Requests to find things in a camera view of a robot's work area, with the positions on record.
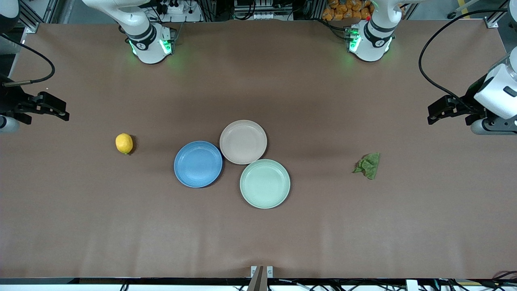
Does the blue plate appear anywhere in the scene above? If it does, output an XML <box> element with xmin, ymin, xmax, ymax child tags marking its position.
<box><xmin>174</xmin><ymin>141</ymin><xmax>223</xmax><ymax>188</ymax></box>

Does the aluminium frame profile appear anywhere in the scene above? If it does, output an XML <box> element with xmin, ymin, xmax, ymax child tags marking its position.
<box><xmin>487</xmin><ymin>0</ymin><xmax>517</xmax><ymax>25</ymax></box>

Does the beige plate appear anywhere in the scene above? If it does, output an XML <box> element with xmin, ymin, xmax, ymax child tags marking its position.
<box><xmin>219</xmin><ymin>120</ymin><xmax>268</xmax><ymax>165</ymax></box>

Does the white power strip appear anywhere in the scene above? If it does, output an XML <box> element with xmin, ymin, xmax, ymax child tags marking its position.
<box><xmin>156</xmin><ymin>0</ymin><xmax>190</xmax><ymax>15</ymax></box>

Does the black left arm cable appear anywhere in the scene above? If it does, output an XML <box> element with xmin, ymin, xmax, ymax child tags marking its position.
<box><xmin>418</xmin><ymin>9</ymin><xmax>509</xmax><ymax>114</ymax></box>

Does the yellow lemon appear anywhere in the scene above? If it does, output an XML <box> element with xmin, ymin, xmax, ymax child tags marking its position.
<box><xmin>116</xmin><ymin>133</ymin><xmax>133</xmax><ymax>155</ymax></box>

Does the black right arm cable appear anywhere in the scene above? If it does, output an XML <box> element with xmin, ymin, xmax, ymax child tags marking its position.
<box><xmin>0</xmin><ymin>32</ymin><xmax>56</xmax><ymax>87</ymax></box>

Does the light green plate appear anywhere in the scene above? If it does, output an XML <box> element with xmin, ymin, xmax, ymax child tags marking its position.
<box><xmin>240</xmin><ymin>159</ymin><xmax>291</xmax><ymax>209</ymax></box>

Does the metal table edge bracket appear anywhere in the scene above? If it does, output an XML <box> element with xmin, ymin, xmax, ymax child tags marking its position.
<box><xmin>250</xmin><ymin>266</ymin><xmax>274</xmax><ymax>291</ymax></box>

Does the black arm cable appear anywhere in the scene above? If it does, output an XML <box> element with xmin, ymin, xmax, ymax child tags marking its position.
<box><xmin>418</xmin><ymin>9</ymin><xmax>509</xmax><ymax>114</ymax></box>
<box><xmin>0</xmin><ymin>32</ymin><xmax>56</xmax><ymax>87</ymax></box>

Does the bag of orange items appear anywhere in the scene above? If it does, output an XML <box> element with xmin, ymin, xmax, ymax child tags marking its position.
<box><xmin>322</xmin><ymin>0</ymin><xmax>372</xmax><ymax>21</ymax></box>

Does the green lettuce leaf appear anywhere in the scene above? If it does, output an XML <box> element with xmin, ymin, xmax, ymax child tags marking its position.
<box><xmin>352</xmin><ymin>152</ymin><xmax>381</xmax><ymax>180</ymax></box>

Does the brown table cover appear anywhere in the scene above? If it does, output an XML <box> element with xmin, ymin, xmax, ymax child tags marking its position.
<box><xmin>0</xmin><ymin>18</ymin><xmax>517</xmax><ymax>279</ymax></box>

